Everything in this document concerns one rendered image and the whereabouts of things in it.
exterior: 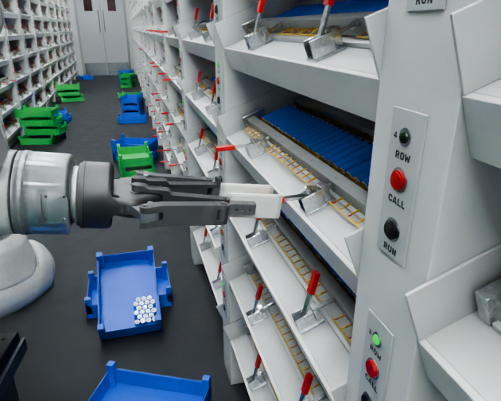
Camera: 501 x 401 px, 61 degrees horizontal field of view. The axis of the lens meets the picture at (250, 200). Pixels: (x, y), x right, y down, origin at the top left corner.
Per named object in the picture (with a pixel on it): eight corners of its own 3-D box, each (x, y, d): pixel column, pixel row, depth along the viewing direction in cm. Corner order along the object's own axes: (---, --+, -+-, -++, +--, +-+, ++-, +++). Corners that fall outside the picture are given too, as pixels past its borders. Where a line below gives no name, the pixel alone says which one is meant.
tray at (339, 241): (368, 309, 44) (344, 237, 40) (233, 154, 98) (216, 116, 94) (530, 223, 46) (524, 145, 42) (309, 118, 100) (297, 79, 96)
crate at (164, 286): (87, 319, 152) (83, 300, 149) (91, 288, 170) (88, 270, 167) (172, 305, 159) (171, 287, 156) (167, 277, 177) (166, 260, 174)
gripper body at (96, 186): (79, 211, 53) (156, 212, 55) (72, 241, 45) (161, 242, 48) (79, 151, 50) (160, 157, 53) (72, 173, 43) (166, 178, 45)
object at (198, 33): (222, 65, 100) (198, 4, 93) (187, 52, 154) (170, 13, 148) (299, 30, 101) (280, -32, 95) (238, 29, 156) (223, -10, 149)
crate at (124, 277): (162, 329, 146) (161, 319, 140) (100, 340, 141) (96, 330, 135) (153, 257, 165) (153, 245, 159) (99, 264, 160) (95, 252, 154)
